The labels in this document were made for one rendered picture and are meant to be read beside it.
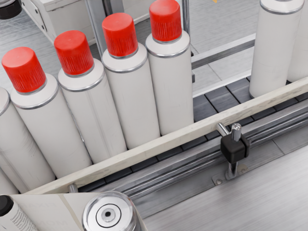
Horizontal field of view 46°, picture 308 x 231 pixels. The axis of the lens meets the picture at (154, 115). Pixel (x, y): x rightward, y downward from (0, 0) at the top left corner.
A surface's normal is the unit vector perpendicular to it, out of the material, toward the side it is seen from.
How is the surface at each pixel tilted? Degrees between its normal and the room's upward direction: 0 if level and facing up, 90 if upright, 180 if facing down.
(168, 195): 0
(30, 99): 42
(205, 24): 0
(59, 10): 90
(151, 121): 90
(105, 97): 90
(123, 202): 0
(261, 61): 90
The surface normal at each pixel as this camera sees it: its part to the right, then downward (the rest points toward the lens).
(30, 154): 0.90, 0.26
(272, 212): -0.11, -0.65
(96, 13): 0.40, 0.66
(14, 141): 0.76, 0.43
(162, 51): -0.29, 0.06
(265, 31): -0.74, 0.56
